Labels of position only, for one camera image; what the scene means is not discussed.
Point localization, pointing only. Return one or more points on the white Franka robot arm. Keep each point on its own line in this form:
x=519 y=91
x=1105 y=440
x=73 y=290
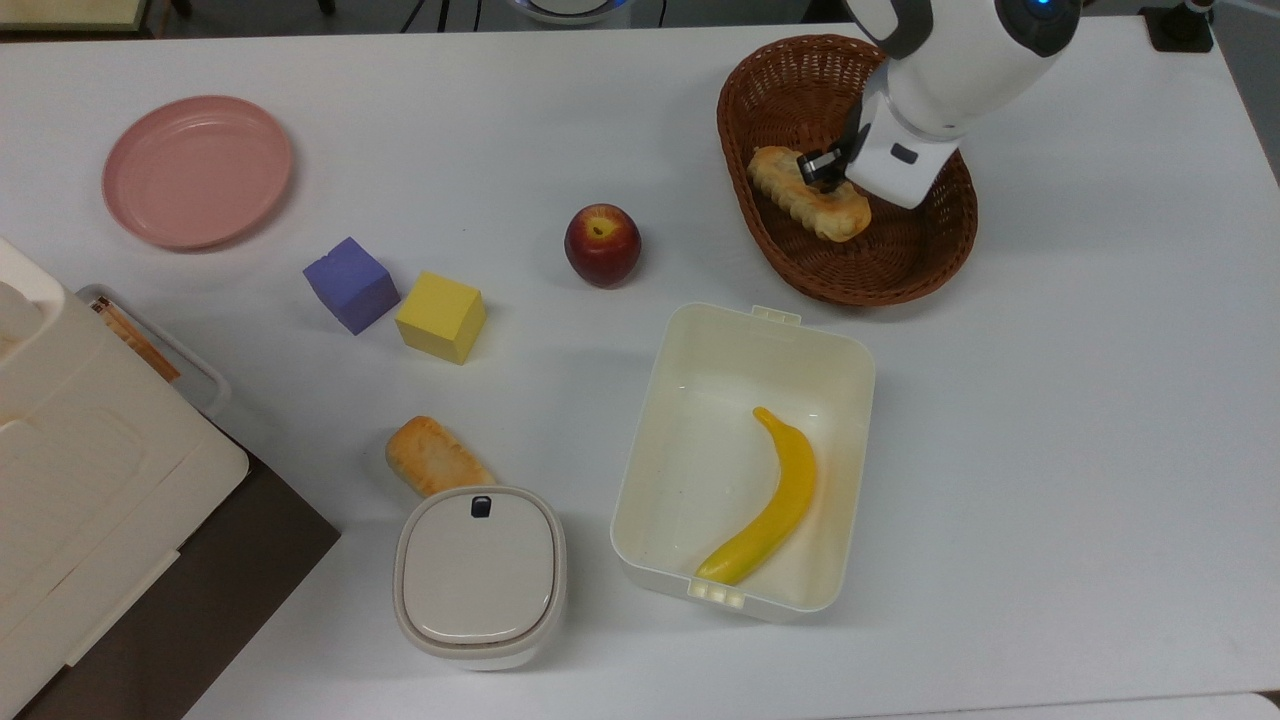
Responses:
x=960 y=70

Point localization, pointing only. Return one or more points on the cream lidded trash bin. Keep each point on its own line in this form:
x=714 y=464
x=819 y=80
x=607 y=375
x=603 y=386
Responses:
x=480 y=580

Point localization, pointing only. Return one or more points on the dark brown drawer base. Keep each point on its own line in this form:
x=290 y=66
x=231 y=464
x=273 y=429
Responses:
x=250 y=560

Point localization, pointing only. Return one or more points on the black camera stand base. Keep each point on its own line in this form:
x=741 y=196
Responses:
x=1180 y=28

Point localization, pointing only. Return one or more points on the red apple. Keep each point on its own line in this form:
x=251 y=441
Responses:
x=603 y=250

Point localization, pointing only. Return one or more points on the long ridged bread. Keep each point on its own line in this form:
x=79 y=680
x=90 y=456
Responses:
x=840 y=220

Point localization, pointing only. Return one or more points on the brown wicker basket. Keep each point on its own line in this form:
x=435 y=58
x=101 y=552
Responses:
x=880 y=270

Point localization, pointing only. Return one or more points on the short toasted bread loaf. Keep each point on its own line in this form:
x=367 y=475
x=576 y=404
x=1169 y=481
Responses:
x=430 y=455

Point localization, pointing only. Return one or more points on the beige background board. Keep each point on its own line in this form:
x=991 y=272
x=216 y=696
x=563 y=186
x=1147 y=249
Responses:
x=70 y=12

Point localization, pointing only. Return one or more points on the white machine housing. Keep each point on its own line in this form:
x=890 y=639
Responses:
x=80 y=480

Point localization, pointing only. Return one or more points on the purple foam cube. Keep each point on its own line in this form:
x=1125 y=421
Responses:
x=350 y=285

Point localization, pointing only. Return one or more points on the pink plate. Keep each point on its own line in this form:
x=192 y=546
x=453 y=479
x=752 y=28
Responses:
x=197 y=172

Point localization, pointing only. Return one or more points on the yellow banana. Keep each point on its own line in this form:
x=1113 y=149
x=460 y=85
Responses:
x=790 y=490

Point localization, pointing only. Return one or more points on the white plastic open box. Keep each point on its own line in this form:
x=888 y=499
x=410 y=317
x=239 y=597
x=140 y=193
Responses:
x=700 y=450

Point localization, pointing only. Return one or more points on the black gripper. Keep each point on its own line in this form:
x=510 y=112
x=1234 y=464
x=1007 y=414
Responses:
x=853 y=135

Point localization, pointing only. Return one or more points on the yellow foam cube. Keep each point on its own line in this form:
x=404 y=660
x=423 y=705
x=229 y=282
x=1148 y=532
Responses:
x=440 y=318

